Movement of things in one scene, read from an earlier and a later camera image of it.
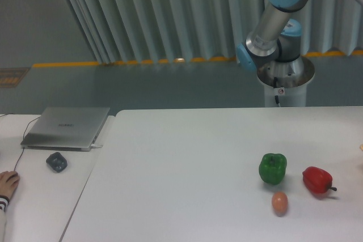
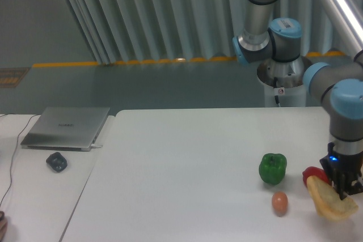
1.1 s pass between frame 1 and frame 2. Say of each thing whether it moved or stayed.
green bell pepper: stayed
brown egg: stayed
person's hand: moved
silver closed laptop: stayed
